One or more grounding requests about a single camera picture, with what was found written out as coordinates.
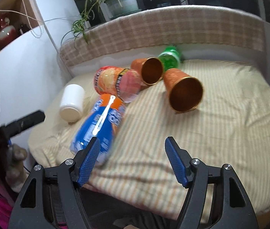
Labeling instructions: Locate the blue orange label bottle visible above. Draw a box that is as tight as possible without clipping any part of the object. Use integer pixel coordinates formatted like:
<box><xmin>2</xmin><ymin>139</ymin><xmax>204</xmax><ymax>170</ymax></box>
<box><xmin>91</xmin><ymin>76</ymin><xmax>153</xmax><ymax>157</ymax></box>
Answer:
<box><xmin>70</xmin><ymin>94</ymin><xmax>126</xmax><ymax>165</ymax></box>

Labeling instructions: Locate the red orange snack cup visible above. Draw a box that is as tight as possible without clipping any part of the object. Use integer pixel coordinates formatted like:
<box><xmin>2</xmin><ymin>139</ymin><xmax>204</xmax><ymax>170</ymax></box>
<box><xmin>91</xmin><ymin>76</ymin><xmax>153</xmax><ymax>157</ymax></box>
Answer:
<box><xmin>93</xmin><ymin>66</ymin><xmax>141</xmax><ymax>103</ymax></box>

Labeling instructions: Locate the near orange gold-rimmed cup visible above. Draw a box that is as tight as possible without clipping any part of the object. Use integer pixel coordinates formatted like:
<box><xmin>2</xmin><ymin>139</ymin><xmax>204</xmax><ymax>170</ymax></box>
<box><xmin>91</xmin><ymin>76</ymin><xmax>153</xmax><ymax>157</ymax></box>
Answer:
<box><xmin>163</xmin><ymin>68</ymin><xmax>204</xmax><ymax>113</ymax></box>

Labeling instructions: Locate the orange gold-rimmed cup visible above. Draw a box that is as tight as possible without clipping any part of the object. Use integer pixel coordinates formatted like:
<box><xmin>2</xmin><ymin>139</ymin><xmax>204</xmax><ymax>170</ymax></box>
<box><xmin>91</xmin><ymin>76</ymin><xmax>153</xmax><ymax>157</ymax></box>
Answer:
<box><xmin>131</xmin><ymin>57</ymin><xmax>164</xmax><ymax>86</ymax></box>
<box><xmin>163</xmin><ymin>68</ymin><xmax>204</xmax><ymax>113</ymax></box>

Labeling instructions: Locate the far orange gold-rimmed cup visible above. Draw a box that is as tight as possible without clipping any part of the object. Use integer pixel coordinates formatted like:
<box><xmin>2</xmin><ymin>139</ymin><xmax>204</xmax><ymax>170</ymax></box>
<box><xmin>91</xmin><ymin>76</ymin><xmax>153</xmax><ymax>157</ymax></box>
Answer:
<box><xmin>131</xmin><ymin>57</ymin><xmax>164</xmax><ymax>86</ymax></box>

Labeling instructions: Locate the person's left hand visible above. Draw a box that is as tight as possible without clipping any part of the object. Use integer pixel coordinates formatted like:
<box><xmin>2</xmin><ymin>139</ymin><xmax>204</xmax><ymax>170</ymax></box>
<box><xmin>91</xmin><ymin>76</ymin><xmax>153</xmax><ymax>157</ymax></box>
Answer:
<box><xmin>6</xmin><ymin>144</ymin><xmax>28</xmax><ymax>193</ymax></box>

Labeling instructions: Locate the white plastic jar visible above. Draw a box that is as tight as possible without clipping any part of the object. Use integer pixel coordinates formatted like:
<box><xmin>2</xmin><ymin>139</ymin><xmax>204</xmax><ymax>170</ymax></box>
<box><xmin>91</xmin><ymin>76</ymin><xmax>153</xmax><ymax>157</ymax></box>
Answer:
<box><xmin>59</xmin><ymin>84</ymin><xmax>85</xmax><ymax>123</ymax></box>

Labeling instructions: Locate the striped yellow bed sheet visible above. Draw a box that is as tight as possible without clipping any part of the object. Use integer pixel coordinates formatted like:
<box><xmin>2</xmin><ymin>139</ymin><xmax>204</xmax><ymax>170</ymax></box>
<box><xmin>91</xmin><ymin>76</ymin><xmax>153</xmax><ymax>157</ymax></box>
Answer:
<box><xmin>27</xmin><ymin>59</ymin><xmax>270</xmax><ymax>223</ymax></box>

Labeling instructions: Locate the red white ceramic vase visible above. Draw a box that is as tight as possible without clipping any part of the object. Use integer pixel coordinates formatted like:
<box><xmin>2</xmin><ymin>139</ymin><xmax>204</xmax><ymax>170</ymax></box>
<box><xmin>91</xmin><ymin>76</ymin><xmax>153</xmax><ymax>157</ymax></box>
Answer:
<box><xmin>0</xmin><ymin>13</ymin><xmax>18</xmax><ymax>50</ymax></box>

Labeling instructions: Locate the green plastic bottle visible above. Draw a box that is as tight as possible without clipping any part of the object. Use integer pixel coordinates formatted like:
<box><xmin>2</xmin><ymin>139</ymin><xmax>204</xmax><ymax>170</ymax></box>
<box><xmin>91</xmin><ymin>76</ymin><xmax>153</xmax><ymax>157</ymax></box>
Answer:
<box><xmin>158</xmin><ymin>46</ymin><xmax>181</xmax><ymax>72</ymax></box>

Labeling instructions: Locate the potted spider plant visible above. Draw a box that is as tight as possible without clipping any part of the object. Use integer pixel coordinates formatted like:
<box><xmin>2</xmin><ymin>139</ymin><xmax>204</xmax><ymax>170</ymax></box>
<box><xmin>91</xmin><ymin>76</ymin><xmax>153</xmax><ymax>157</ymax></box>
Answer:
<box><xmin>63</xmin><ymin>0</ymin><xmax>141</xmax><ymax>42</ymax></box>

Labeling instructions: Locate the plaid beige sill cloth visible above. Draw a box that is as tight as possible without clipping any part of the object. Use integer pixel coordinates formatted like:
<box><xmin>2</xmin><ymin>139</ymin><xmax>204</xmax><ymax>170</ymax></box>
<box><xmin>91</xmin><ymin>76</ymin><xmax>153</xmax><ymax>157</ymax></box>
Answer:
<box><xmin>59</xmin><ymin>5</ymin><xmax>266</xmax><ymax>67</ymax></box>

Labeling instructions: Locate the white bead pull cord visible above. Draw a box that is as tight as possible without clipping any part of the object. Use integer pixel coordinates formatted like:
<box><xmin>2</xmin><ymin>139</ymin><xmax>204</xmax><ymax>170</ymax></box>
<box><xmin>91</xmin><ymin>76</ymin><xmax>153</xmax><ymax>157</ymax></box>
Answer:
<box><xmin>0</xmin><ymin>0</ymin><xmax>61</xmax><ymax>53</ymax></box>

